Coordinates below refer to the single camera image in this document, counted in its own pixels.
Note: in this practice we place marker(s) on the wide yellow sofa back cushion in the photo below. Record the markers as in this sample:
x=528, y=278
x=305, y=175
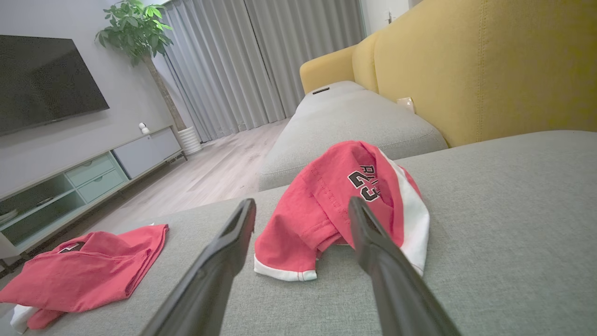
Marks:
x=489, y=70

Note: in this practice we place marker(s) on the red white basketball jersey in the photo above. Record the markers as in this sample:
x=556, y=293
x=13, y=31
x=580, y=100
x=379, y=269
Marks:
x=84, y=280

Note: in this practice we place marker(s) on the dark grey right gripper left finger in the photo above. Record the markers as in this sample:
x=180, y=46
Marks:
x=210, y=280

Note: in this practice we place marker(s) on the grey pleated curtain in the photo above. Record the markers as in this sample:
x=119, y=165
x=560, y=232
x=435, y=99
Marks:
x=303, y=46
x=210, y=70

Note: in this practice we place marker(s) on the green leafy indoor tree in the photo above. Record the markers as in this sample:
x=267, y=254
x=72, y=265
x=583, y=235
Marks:
x=135, y=32

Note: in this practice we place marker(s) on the pale green TV cabinet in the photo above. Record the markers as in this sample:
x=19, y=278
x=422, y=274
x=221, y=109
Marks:
x=144, y=151

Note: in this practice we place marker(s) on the black flat television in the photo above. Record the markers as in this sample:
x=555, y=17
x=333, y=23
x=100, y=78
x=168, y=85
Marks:
x=42, y=84

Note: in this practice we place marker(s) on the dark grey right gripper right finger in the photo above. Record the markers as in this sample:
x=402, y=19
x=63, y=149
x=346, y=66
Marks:
x=396, y=289

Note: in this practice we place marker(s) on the red shorts with white trim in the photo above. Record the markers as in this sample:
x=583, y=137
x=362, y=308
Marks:
x=317, y=205

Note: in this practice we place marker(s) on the yellow sofa armrest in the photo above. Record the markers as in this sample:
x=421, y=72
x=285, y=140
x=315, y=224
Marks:
x=326, y=67

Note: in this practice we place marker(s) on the narrow yellow sofa back cushion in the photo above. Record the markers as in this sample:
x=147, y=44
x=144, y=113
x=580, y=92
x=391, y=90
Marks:
x=366, y=65

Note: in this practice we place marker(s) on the white ribbed plant pot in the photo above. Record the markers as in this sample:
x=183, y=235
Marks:
x=190, y=140

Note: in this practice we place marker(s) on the grey sofa seat cushion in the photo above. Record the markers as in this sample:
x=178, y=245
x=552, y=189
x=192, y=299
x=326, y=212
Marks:
x=350, y=126
x=345, y=87

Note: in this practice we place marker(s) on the yellow and grey sofa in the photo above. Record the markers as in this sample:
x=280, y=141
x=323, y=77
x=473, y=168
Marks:
x=489, y=233

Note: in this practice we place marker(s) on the black remote control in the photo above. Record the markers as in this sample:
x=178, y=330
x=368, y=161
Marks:
x=321, y=90

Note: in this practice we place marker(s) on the small cream box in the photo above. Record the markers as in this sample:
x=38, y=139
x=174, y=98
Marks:
x=406, y=104

